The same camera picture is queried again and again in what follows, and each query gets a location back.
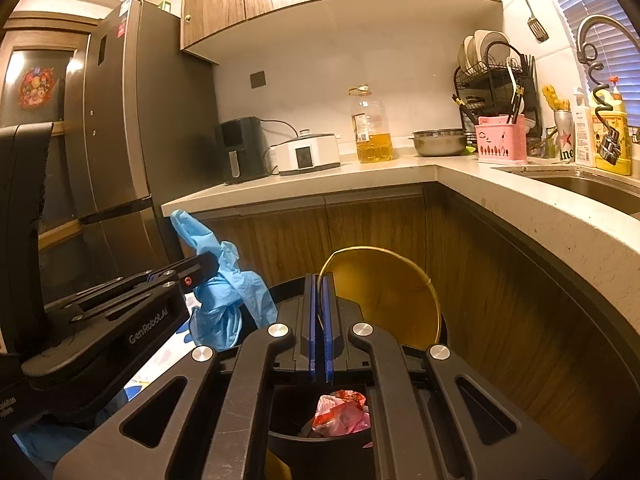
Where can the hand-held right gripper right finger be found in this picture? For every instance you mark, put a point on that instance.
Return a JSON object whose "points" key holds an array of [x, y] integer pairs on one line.
{"points": [[327, 320]]}

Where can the yellow detergent bottle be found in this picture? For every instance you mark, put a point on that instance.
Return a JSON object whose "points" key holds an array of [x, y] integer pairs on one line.
{"points": [[622, 130]]}

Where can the dark steel refrigerator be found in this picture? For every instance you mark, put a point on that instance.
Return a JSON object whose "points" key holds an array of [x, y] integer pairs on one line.
{"points": [[140, 110]]}

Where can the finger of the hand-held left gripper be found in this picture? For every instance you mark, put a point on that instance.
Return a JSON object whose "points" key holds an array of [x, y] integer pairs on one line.
{"points": [[190, 262], [200, 280]]}

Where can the dark wall socket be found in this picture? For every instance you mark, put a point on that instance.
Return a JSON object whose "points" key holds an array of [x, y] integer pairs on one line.
{"points": [[258, 80]]}

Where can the round flower sticker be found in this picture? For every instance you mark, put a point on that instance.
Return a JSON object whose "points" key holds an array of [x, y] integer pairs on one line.
{"points": [[37, 87]]}

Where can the steel sink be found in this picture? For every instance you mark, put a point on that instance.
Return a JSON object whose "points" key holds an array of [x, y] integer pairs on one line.
{"points": [[590, 190]]}

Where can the black trash bin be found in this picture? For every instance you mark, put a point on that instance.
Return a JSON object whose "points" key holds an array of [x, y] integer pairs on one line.
{"points": [[287, 305]]}

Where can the yellow scrubber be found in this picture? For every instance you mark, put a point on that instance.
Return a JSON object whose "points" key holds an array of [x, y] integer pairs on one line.
{"points": [[555, 100]]}

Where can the blue disposable glove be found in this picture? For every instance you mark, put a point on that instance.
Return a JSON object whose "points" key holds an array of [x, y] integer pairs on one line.
{"points": [[225, 305]]}

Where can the kitchen counter with wooden cabinets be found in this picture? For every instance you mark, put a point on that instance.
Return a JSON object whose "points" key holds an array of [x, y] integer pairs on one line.
{"points": [[300, 230]]}

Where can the person's left hand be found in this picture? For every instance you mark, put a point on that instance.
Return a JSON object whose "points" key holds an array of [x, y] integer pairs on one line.
{"points": [[50, 437]]}

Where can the bundle of dark chopsticks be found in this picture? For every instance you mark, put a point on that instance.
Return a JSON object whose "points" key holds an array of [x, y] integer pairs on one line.
{"points": [[527, 67]]}

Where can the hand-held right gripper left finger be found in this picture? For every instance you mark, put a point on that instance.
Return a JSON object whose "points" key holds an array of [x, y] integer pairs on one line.
{"points": [[312, 320]]}

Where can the hanging slotted spatula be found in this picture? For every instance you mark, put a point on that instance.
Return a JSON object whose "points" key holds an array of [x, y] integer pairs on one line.
{"points": [[537, 27]]}

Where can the beige plate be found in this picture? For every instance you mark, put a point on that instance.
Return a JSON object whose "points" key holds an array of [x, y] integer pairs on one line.
{"points": [[467, 55]]}

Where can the pink plastic bag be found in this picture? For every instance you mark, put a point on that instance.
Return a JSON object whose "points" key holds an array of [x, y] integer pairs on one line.
{"points": [[362, 425]]}

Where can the blue floral tablecloth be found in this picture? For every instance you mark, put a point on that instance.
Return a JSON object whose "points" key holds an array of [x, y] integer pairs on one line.
{"points": [[150, 365]]}

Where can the white pump bottle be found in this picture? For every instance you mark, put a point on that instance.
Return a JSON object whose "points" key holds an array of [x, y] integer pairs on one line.
{"points": [[582, 130]]}

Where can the stainless steel bowl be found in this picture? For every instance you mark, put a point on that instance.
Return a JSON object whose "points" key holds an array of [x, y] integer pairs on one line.
{"points": [[440, 142]]}

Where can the silver beer can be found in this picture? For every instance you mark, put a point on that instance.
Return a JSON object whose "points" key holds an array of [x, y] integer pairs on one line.
{"points": [[564, 137]]}

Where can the white electric cooker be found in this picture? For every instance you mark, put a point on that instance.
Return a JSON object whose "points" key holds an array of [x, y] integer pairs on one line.
{"points": [[307, 155]]}

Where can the black air fryer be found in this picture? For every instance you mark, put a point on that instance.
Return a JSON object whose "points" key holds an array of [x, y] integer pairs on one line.
{"points": [[242, 152]]}

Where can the white spoon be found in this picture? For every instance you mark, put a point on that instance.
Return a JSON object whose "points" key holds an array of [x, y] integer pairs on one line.
{"points": [[511, 80]]}

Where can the pink utensil holder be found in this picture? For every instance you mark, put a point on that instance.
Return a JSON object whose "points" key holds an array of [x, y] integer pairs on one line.
{"points": [[500, 142]]}

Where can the cooking oil bottle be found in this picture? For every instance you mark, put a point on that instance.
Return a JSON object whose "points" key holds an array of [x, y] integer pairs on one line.
{"points": [[372, 135]]}

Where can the white plate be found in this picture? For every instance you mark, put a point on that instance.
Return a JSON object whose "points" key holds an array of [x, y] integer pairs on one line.
{"points": [[492, 42]]}

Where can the wooden glass door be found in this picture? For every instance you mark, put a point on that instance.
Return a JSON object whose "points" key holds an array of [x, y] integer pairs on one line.
{"points": [[45, 30]]}

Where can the red plastic bag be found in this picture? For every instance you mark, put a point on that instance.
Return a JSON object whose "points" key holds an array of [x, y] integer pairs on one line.
{"points": [[340, 410]]}

